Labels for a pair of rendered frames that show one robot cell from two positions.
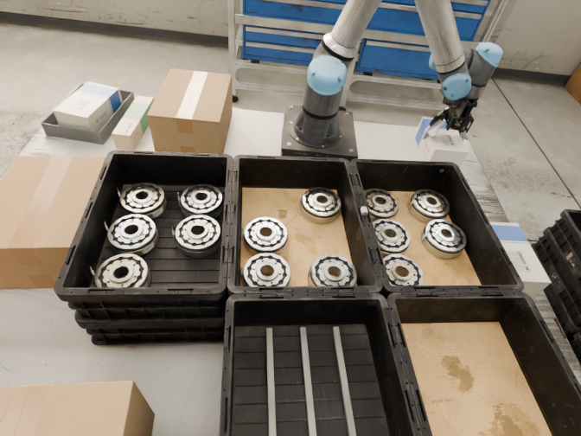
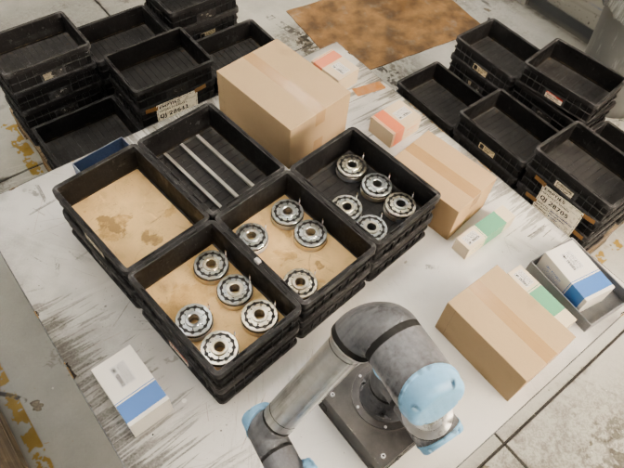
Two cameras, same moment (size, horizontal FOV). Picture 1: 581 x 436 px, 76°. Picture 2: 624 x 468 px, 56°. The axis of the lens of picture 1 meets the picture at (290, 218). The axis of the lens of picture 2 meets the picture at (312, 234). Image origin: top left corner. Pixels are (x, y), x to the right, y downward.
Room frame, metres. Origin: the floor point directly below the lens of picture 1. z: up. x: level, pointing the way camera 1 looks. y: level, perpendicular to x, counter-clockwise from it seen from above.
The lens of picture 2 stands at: (1.37, -0.60, 2.35)
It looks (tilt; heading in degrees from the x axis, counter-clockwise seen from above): 55 degrees down; 141
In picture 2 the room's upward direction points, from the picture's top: 7 degrees clockwise
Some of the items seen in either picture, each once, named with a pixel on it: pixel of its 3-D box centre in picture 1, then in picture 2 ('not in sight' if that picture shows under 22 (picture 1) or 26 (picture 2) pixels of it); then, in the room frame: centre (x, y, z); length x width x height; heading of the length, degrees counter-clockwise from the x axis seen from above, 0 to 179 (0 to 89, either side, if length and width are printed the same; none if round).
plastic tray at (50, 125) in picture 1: (92, 112); (578, 282); (1.09, 0.76, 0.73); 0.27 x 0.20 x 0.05; 179
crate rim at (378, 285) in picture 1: (297, 217); (294, 234); (0.56, -0.02, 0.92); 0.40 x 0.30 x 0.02; 10
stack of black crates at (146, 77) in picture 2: not in sight; (165, 96); (-0.75, 0.10, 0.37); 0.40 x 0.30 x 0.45; 95
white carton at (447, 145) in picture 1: (439, 144); not in sight; (1.19, -0.51, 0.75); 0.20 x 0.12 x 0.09; 5
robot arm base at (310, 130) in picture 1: (317, 118); (389, 388); (1.07, -0.04, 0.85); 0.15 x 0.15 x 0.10
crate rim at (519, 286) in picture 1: (424, 219); (214, 292); (0.62, -0.31, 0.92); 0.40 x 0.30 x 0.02; 10
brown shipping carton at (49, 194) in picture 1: (54, 219); (437, 184); (0.56, 0.59, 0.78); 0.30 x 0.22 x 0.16; 12
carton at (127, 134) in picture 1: (135, 121); (538, 300); (1.07, 0.59, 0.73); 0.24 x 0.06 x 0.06; 2
